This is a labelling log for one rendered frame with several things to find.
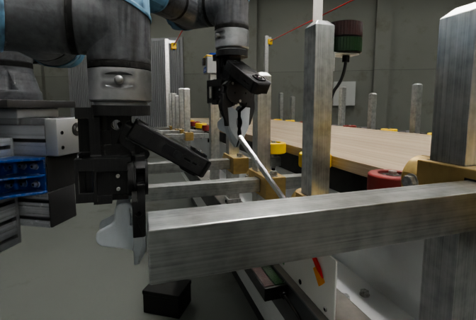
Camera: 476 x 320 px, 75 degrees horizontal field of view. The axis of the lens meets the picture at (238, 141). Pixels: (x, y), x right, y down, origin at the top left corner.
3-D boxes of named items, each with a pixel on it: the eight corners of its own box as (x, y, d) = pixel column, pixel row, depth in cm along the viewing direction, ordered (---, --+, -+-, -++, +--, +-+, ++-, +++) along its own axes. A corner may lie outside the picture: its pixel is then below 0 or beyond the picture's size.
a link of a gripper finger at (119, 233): (98, 267, 40) (96, 199, 39) (146, 261, 42) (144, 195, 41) (95, 280, 38) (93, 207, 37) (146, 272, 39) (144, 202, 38)
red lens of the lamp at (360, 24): (339, 32, 49) (339, 18, 48) (318, 40, 54) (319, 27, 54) (370, 35, 51) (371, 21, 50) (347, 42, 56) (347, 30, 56)
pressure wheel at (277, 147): (281, 178, 97) (282, 142, 96) (257, 176, 100) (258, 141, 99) (287, 173, 104) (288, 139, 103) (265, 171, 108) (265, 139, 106)
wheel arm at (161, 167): (142, 178, 88) (141, 163, 87) (142, 175, 91) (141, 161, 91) (280, 168, 101) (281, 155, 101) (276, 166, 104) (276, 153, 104)
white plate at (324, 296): (331, 325, 46) (333, 261, 45) (264, 248, 70) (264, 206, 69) (335, 324, 46) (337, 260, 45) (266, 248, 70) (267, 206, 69)
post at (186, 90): (185, 164, 196) (183, 88, 191) (184, 163, 200) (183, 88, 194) (190, 163, 197) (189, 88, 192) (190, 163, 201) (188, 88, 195)
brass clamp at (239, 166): (231, 174, 93) (231, 158, 92) (219, 166, 105) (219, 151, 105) (251, 173, 94) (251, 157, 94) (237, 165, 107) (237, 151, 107)
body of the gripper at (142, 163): (86, 192, 43) (82, 105, 41) (151, 188, 45) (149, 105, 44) (75, 210, 35) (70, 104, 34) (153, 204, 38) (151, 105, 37)
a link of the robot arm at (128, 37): (80, -16, 40) (149, -7, 42) (83, 71, 41) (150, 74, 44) (69, -44, 32) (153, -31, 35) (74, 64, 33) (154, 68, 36)
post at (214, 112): (210, 186, 125) (209, 73, 120) (207, 183, 130) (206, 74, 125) (221, 185, 126) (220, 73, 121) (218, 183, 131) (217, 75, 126)
